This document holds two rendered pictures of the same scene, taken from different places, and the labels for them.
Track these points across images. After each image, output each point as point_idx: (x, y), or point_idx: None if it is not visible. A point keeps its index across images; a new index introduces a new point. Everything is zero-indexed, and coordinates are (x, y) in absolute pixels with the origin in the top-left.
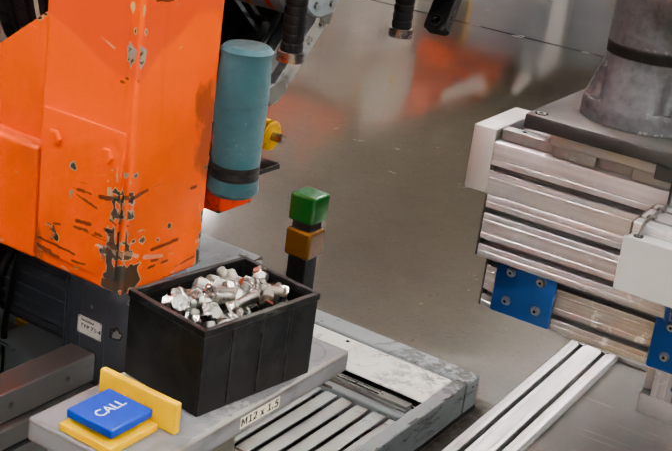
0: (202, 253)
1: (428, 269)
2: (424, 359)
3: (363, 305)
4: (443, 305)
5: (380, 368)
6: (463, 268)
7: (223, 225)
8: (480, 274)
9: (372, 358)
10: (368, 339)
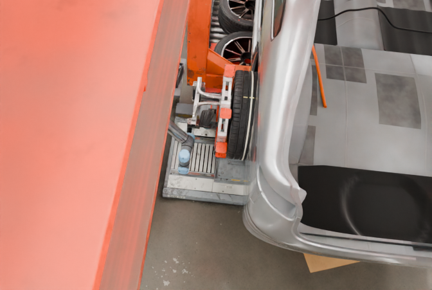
0: (229, 167)
1: (205, 268)
2: (176, 191)
3: (209, 229)
4: (191, 246)
5: (182, 181)
6: (197, 278)
7: (271, 252)
8: (190, 278)
9: (186, 184)
10: (191, 191)
